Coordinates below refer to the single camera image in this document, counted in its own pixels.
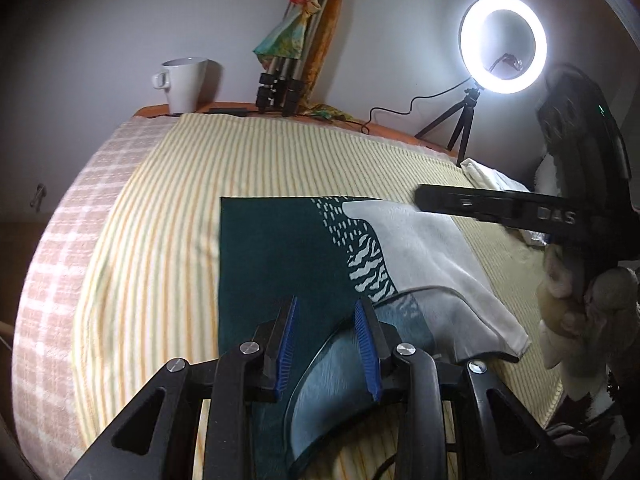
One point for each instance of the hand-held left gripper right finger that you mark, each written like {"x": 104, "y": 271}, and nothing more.
{"x": 364, "y": 345}

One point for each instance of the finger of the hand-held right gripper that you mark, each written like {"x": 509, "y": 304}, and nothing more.
{"x": 470, "y": 203}

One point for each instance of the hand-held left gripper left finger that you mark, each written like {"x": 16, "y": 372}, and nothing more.
{"x": 289, "y": 340}

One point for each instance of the green white tree-print t-shirt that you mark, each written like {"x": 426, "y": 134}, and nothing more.
{"x": 280, "y": 260}

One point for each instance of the folded white clothes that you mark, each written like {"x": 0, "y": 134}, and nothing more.
{"x": 492, "y": 177}

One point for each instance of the beige plush toy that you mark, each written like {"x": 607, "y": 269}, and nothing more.
{"x": 560, "y": 320}

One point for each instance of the yellow striped bedsheet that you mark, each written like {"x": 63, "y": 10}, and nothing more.
{"x": 165, "y": 240}

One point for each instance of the orange yellow cloth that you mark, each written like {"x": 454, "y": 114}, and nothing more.
{"x": 327, "y": 35}

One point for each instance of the folded silver tripod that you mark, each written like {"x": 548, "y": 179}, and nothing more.
{"x": 285, "y": 80}

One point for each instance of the pink checked blanket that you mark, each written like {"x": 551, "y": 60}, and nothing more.
{"x": 55, "y": 270}

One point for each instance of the colourful scarf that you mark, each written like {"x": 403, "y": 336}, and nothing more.
{"x": 292, "y": 25}

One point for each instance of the white mug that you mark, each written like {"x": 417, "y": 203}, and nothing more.
{"x": 185, "y": 85}

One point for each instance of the metal wall hook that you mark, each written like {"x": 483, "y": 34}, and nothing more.
{"x": 38, "y": 195}

